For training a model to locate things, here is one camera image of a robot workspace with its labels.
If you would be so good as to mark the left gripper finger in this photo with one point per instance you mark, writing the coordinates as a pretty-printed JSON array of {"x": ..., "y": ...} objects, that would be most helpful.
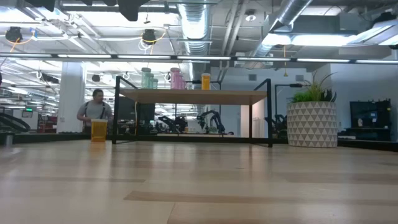
[{"x": 130, "y": 9}]

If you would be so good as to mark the green pill bottle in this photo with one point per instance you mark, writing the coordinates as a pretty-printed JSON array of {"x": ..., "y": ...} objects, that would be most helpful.
[
  {"x": 145, "y": 79},
  {"x": 152, "y": 82},
  {"x": 156, "y": 84}
]

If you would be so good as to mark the short orange pill bottle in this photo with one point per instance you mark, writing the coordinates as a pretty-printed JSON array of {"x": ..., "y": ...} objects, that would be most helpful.
[{"x": 99, "y": 132}]

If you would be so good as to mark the small hanging ceiling sensor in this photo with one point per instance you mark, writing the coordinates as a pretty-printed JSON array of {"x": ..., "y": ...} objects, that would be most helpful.
[{"x": 147, "y": 21}]

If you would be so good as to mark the black ceiling dome device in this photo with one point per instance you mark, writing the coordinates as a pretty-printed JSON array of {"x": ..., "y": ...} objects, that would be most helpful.
[
  {"x": 149, "y": 35},
  {"x": 13, "y": 33}
]

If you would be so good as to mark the long linear ceiling light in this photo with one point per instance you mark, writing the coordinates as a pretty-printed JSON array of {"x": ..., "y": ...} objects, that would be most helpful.
[{"x": 143, "y": 57}]

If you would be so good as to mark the black track light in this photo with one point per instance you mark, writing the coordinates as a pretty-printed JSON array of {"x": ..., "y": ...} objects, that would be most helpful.
[{"x": 49, "y": 77}]

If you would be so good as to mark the white building column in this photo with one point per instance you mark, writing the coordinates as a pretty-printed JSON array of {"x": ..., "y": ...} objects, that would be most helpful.
[{"x": 71, "y": 93}]

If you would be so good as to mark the person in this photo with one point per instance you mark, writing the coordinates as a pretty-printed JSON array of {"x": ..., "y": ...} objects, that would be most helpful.
[{"x": 94, "y": 109}]

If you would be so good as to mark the ceiling smoke detector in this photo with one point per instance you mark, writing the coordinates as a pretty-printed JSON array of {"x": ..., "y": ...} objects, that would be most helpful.
[{"x": 250, "y": 17}]

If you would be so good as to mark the green exit sign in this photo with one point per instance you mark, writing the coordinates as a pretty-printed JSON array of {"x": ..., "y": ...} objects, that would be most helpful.
[{"x": 29, "y": 109}]

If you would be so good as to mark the red tool cabinet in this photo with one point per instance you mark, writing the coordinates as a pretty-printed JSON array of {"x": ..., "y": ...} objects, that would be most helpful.
[{"x": 49, "y": 124}]

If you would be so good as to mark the rectangular ceiling light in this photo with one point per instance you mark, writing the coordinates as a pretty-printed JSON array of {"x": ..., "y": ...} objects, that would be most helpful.
[
  {"x": 311, "y": 40},
  {"x": 379, "y": 34}
]

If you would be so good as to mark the potted succulent patterned pot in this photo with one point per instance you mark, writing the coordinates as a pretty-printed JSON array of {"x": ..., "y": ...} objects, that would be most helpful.
[{"x": 311, "y": 124}]

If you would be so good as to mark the dark cabinet with monitor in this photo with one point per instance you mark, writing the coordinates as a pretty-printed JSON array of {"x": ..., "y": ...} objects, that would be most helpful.
[{"x": 370, "y": 118}]

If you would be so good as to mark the silver spiral ceiling duct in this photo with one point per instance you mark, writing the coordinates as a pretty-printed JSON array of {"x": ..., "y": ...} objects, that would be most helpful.
[
  {"x": 195, "y": 25},
  {"x": 290, "y": 12}
]

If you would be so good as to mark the wooden shelf black frame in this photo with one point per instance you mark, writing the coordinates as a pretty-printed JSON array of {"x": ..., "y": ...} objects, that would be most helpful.
[{"x": 192, "y": 96}]

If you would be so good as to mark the wall vent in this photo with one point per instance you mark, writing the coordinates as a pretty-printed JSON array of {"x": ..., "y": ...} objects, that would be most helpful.
[
  {"x": 252, "y": 77},
  {"x": 299, "y": 77}
]

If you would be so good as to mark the black aluminium rig frame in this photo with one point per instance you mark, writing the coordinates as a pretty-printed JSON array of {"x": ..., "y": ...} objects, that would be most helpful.
[{"x": 46, "y": 138}]

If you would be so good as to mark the grey metal post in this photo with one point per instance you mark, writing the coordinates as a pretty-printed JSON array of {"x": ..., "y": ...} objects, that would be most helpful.
[{"x": 8, "y": 139}]

